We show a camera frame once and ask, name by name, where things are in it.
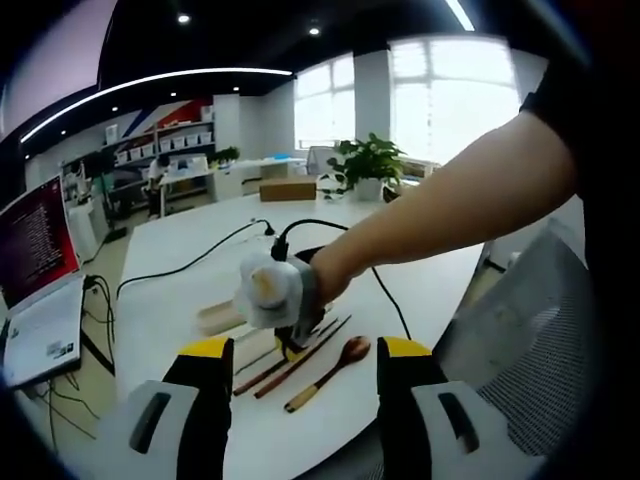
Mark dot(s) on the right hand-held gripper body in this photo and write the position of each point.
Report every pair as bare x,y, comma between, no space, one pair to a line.
272,300

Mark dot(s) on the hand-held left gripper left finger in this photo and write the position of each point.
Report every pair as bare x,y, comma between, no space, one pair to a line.
205,410

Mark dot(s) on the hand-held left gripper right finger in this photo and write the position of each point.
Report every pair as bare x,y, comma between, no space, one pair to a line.
405,410

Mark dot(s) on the wooden spoon utensil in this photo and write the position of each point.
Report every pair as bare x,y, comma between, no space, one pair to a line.
357,346

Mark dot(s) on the beige cutlery case base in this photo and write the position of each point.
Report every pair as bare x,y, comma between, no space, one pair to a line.
220,315

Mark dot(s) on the person's right hand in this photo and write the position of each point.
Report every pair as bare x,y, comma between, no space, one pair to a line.
332,277

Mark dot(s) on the cardboard box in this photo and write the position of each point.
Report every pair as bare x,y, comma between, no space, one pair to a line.
287,190

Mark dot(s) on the grey mesh office chair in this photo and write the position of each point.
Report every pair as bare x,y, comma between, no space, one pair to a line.
525,350

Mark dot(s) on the small green plant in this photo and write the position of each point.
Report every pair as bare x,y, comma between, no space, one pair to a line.
224,155

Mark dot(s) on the green potted plant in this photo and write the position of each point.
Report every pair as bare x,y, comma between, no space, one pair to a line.
365,160

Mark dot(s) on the shelf of white bins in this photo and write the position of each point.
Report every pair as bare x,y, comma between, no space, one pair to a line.
175,140

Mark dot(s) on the white cabinet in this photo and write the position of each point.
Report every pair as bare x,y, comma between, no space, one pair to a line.
82,230

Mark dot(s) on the white laptop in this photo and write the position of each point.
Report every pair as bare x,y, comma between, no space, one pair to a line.
35,235

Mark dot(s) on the curved ceiling light strip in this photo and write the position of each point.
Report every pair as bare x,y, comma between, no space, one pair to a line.
150,80

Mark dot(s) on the person's black shirt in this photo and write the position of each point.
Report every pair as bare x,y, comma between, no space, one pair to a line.
575,90

